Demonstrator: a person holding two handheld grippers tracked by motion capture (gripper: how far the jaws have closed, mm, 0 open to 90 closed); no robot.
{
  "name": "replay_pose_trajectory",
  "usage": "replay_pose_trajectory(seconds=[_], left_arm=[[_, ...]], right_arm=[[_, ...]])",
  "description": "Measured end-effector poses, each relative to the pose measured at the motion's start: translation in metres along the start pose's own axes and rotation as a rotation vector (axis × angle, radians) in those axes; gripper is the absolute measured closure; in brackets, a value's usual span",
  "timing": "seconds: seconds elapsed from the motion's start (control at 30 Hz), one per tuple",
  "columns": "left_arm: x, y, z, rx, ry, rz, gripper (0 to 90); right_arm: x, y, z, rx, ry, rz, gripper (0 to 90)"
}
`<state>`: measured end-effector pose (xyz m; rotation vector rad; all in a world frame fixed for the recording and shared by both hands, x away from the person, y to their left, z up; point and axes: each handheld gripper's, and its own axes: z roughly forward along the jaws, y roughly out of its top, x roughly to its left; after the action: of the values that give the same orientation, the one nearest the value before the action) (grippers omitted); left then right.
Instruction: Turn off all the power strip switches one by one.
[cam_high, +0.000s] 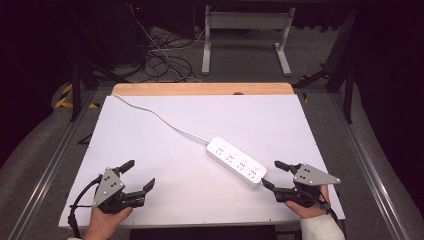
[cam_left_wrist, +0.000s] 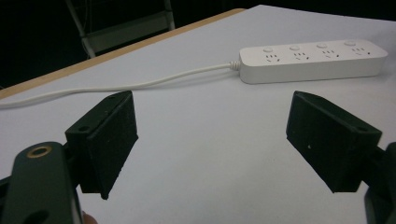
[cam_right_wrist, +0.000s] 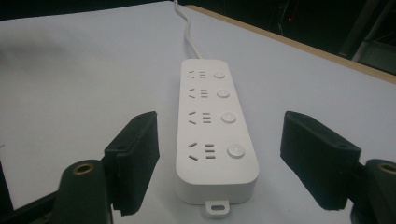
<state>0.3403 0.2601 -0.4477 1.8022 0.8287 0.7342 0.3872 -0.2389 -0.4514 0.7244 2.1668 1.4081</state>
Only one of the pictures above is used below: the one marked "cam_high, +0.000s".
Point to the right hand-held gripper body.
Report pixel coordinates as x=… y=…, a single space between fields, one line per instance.
x=311 y=176

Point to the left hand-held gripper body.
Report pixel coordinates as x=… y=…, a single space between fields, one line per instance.
x=108 y=186

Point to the white power strip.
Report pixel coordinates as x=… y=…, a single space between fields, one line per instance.
x=236 y=161

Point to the person's right hand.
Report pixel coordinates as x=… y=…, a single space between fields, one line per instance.
x=308 y=210

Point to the person's left hand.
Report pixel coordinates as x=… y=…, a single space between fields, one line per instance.
x=105 y=221

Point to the white table sheet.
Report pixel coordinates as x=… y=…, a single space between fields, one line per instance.
x=200 y=193

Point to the black metal stand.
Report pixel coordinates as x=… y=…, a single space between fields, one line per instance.
x=76 y=93
x=348 y=100

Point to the yellow black hazard tape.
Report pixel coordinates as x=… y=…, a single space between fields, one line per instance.
x=63 y=104

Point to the wooden table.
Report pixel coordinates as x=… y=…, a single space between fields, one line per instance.
x=200 y=89

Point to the grey metal floor rail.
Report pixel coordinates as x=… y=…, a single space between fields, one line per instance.
x=50 y=170
x=370 y=170

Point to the white desk frame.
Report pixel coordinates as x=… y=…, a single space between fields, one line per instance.
x=246 y=21

